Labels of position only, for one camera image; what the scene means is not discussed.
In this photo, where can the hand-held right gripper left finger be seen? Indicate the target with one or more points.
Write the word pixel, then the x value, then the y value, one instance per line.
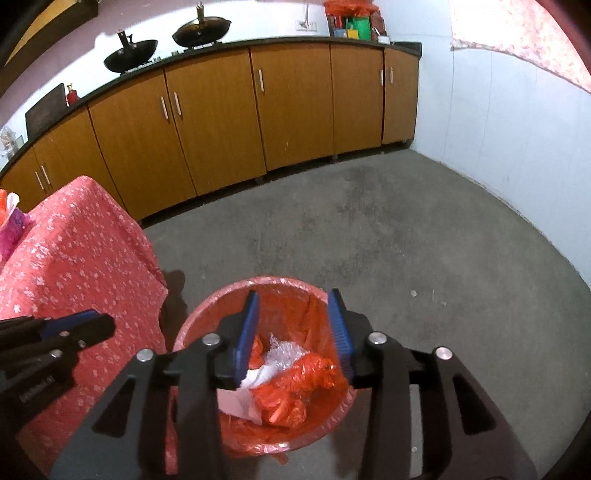
pixel 244 341

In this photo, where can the red bottle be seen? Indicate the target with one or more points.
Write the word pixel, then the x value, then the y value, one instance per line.
pixel 72 97

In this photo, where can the clear bag with jars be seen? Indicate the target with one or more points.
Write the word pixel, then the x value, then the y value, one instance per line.
pixel 9 143

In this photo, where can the green box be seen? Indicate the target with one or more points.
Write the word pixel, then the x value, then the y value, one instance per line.
pixel 359 25

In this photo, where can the red plastic bin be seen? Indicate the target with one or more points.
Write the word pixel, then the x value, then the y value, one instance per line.
pixel 295 295

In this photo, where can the floral window curtain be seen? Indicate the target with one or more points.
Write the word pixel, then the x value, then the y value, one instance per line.
pixel 521 32

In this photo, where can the pink packet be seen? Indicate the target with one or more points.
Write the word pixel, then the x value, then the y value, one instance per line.
pixel 11 233

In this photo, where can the clear bubble plastic bag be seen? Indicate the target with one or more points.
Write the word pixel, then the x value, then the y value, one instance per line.
pixel 286 353

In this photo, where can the black wok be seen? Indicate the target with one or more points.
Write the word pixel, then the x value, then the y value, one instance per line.
pixel 131 55

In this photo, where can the wall socket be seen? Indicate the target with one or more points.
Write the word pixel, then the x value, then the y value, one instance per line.
pixel 307 26

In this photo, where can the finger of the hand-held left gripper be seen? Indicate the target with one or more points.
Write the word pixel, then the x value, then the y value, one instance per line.
pixel 64 323
pixel 97 328

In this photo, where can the red plastic bag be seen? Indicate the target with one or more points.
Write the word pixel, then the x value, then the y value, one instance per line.
pixel 351 7

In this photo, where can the dark rectangular board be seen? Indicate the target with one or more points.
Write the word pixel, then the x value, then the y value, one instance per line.
pixel 46 113

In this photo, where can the black countertop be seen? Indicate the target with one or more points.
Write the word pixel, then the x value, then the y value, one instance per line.
pixel 408 46

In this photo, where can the white plastic bag green print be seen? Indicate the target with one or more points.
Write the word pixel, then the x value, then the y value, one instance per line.
pixel 235 401

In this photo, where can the wooden base cabinets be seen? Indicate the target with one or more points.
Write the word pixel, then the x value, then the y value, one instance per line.
pixel 221 110

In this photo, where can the orange plastic bag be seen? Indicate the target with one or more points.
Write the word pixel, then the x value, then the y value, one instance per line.
pixel 295 383
pixel 3 203

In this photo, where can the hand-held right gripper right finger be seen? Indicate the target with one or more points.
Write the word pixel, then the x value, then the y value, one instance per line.
pixel 341 341

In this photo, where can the red floral tablecloth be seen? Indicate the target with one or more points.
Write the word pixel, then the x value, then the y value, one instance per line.
pixel 83 258

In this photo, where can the wooden wall cabinet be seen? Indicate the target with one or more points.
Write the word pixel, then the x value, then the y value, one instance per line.
pixel 60 14

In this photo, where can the black pan with lid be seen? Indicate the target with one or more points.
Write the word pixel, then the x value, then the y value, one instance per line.
pixel 201 30

